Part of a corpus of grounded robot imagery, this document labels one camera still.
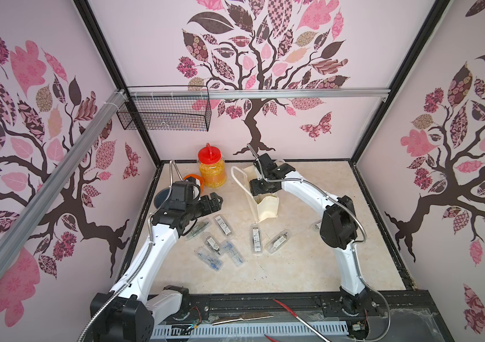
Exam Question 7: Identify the blue label compass case right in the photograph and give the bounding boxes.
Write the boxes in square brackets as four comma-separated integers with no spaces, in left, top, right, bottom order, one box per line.
[221,240,245,267]

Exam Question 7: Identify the blue label compass case lower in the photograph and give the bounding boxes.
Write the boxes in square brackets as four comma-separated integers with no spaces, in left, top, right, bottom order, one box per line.
[195,247,223,272]

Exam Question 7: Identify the cream canvas tote bag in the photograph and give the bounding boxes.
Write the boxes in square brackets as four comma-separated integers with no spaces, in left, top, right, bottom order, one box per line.
[230,166,279,223]

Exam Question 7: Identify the green label compass case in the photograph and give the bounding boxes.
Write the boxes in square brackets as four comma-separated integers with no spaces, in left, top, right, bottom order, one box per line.
[185,219,211,240]

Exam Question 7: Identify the orange plastic cup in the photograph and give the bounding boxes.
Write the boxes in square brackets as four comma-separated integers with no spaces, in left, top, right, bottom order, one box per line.
[183,174,204,191]

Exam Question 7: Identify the clear compass case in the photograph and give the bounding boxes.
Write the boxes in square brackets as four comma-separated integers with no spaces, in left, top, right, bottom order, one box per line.
[266,229,292,254]

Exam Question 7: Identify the flexible metal conduit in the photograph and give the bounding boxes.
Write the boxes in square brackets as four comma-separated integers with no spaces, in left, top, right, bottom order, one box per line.
[238,144,391,341]
[77,160,183,342]

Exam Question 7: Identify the white slotted cable duct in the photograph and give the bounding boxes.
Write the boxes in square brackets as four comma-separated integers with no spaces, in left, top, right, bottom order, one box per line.
[150,321,350,341]

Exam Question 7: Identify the left flexible metal conduit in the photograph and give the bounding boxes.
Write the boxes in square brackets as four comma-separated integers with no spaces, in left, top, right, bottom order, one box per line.
[77,160,183,342]

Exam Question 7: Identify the red handled tool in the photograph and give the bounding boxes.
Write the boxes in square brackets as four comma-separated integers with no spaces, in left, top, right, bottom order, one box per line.
[273,299,330,342]

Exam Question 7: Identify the black wire mesh basket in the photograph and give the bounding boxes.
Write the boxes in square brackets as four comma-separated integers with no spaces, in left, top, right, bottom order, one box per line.
[117,85,212,132]

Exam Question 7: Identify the diagonal aluminium rail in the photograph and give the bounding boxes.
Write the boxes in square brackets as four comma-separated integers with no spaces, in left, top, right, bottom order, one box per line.
[0,89,128,279]

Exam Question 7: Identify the blue label compass case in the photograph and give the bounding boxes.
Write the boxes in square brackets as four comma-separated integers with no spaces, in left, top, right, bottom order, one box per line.
[221,240,245,267]
[195,247,223,272]

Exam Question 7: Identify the red lid corn flake jar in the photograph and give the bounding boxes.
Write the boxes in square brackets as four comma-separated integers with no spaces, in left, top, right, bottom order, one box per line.
[198,143,227,188]

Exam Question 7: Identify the right flexible metal conduit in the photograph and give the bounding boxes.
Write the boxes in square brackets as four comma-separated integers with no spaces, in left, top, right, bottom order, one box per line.
[238,144,391,341]

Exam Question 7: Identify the horizontal aluminium rail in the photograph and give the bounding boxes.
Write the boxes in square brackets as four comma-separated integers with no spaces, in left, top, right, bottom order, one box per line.
[129,87,391,100]

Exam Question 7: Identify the black base frame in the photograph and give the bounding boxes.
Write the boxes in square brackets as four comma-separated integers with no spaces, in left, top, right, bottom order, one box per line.
[157,290,454,341]

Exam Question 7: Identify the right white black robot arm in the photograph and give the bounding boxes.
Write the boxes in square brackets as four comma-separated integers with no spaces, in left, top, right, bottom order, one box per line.
[249,153,369,316]

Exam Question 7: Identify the gold label compass case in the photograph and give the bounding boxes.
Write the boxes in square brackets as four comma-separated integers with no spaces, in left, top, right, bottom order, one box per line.
[202,233,222,257]

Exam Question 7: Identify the dark blue ceramic bowl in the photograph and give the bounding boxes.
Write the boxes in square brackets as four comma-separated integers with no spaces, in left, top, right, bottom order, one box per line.
[153,188,171,209]

